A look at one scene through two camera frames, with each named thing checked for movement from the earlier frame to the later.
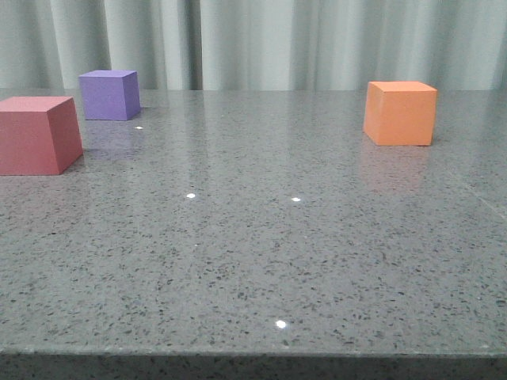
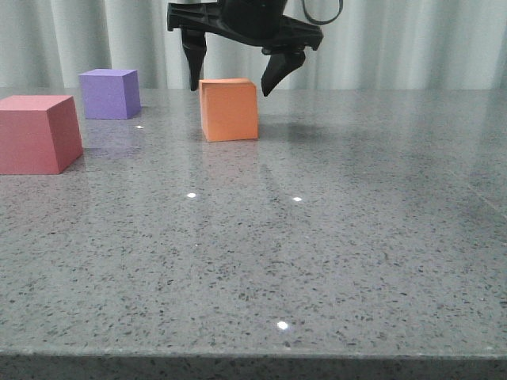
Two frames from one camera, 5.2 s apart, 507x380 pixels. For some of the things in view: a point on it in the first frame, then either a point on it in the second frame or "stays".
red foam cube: [39, 135] stays
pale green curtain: [255, 44] stays
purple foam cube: [110, 95] stays
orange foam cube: [400, 112] -> [229, 109]
